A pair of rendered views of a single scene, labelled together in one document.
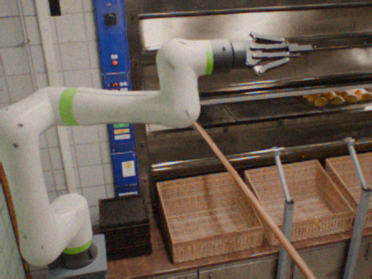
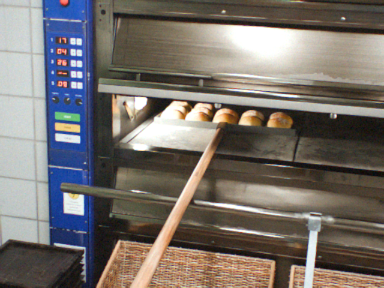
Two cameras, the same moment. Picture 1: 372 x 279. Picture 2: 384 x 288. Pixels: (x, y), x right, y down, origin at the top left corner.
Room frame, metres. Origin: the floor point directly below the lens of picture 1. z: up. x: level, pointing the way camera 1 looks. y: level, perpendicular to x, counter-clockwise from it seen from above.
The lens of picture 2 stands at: (0.53, -0.83, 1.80)
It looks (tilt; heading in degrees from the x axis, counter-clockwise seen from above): 17 degrees down; 24
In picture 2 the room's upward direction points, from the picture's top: 2 degrees clockwise
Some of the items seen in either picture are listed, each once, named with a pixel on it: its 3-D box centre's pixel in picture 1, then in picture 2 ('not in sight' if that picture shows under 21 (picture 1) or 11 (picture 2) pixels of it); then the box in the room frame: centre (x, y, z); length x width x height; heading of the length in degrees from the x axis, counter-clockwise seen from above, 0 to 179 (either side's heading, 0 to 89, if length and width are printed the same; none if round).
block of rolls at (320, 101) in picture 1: (325, 87); not in sight; (2.98, -1.13, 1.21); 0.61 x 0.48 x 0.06; 12
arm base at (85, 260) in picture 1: (61, 251); not in sight; (1.14, 0.46, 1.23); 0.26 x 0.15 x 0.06; 102
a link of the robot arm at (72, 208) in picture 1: (69, 223); not in sight; (1.14, 0.41, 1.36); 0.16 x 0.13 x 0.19; 160
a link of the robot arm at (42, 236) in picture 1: (31, 188); not in sight; (1.01, 0.46, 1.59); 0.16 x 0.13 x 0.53; 160
